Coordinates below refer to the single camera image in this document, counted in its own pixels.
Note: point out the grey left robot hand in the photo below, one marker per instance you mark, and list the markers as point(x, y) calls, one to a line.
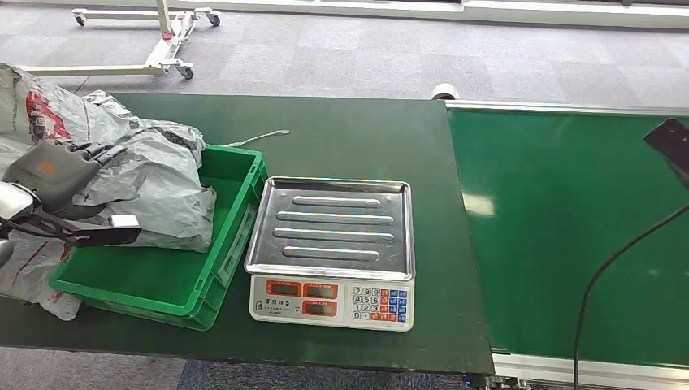
point(54, 172)

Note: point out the grey package with red print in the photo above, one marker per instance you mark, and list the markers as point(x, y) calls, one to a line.
point(156, 167)

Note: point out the grey package with black print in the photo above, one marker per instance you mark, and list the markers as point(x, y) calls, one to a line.
point(110, 107)

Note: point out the flat grey package red stripes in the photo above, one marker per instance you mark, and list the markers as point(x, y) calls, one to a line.
point(27, 274)

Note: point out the green plastic basket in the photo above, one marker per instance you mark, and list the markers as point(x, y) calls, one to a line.
point(150, 280)

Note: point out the white scale with steel tray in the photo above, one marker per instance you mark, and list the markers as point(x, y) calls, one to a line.
point(334, 226)

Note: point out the white roller end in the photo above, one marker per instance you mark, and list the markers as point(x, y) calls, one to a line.
point(444, 92)

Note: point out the green conveyor belt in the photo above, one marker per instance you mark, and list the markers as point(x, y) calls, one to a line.
point(538, 215)

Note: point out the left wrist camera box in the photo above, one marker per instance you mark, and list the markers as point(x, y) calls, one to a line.
point(107, 231)

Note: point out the white wheeled stand frame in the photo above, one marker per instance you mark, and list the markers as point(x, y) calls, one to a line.
point(161, 54)

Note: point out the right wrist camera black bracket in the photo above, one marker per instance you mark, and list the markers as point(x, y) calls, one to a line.
point(673, 142)

